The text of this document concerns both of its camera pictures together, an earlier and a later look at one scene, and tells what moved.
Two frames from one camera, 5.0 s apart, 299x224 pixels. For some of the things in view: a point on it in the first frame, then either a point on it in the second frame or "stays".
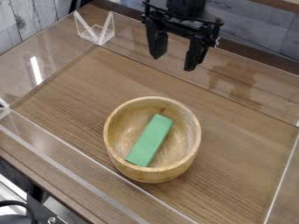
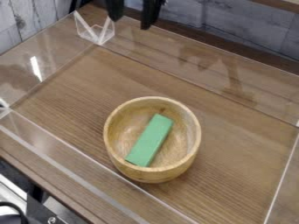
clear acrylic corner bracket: [93, 32] stays
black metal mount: [46, 212] stays
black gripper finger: [158, 38] to [115, 9]
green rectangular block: [147, 144] stays
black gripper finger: [197, 53] to [150, 12]
